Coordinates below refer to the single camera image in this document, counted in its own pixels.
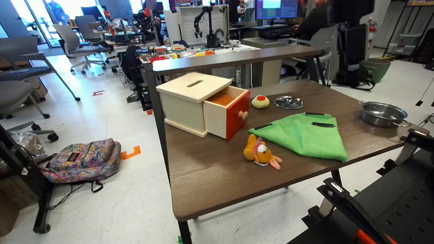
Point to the long brown table black legs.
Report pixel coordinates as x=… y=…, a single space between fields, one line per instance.
x=235 y=56

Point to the red fire extinguisher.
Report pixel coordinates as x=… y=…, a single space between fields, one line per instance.
x=372 y=34

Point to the grey office chair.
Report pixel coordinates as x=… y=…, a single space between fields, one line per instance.
x=14 y=92
x=68 y=41

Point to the green bin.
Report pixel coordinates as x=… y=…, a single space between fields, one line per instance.
x=380 y=68

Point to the black perforated mounting platform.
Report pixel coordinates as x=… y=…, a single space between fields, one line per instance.
x=398 y=208

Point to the cream wooden box orange drawer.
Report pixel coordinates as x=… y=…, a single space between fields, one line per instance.
x=190 y=103

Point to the orange plush bunny toy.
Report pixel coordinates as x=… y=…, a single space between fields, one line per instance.
x=259 y=153

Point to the green cloth towel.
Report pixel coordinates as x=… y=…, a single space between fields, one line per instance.
x=307 y=136

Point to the black metal stand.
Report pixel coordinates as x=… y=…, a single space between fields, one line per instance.
x=41 y=198

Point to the computer monitor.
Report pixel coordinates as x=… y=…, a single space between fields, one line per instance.
x=277 y=8

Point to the red floor tape marker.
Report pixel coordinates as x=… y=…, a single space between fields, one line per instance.
x=98 y=92

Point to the white panel board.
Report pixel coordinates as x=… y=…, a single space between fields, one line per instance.
x=185 y=27

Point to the small silver metal plate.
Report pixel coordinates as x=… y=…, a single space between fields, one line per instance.
x=289 y=102

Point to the yellow red round plush toy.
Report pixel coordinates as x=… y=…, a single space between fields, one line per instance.
x=261 y=102

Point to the small black robot arm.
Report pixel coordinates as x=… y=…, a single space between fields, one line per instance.
x=211 y=27

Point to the colourful patterned backpack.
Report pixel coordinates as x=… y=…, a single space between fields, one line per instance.
x=82 y=160

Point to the seated person in black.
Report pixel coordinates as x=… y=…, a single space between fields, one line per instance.
x=314 y=22

